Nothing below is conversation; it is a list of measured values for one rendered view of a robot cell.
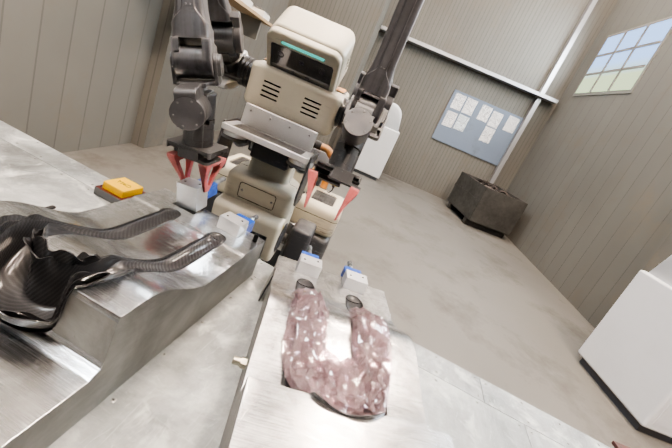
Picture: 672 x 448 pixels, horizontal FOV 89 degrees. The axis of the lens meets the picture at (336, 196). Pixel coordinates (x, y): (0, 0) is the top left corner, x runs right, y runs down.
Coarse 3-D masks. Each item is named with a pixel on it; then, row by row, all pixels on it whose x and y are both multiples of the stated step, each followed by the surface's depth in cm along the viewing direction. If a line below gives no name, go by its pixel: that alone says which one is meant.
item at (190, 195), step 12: (180, 180) 71; (192, 180) 72; (216, 180) 80; (180, 192) 71; (192, 192) 70; (204, 192) 72; (216, 192) 77; (180, 204) 72; (192, 204) 71; (204, 204) 74
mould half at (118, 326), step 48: (48, 240) 42; (96, 240) 48; (144, 240) 58; (192, 240) 63; (240, 240) 69; (96, 288) 38; (144, 288) 41; (192, 288) 50; (0, 336) 37; (48, 336) 38; (96, 336) 37; (144, 336) 43; (0, 384) 33; (48, 384) 34; (96, 384) 38; (0, 432) 30; (48, 432) 34
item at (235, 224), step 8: (224, 216) 69; (232, 216) 71; (240, 216) 75; (256, 216) 81; (224, 224) 69; (232, 224) 69; (240, 224) 69; (248, 224) 73; (232, 232) 69; (240, 232) 70
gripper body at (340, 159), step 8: (336, 144) 73; (344, 144) 71; (336, 152) 72; (344, 152) 71; (352, 152) 71; (320, 160) 70; (336, 160) 71; (344, 160) 71; (352, 160) 71; (320, 168) 75; (328, 168) 70; (336, 168) 70; (344, 168) 71; (352, 168) 72
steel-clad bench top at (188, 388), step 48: (0, 144) 83; (0, 192) 67; (48, 192) 74; (240, 288) 70; (192, 336) 54; (240, 336) 58; (144, 384) 44; (192, 384) 47; (432, 384) 66; (480, 384) 72; (96, 432) 38; (144, 432) 39; (192, 432) 41; (480, 432) 60; (528, 432) 64; (576, 432) 70
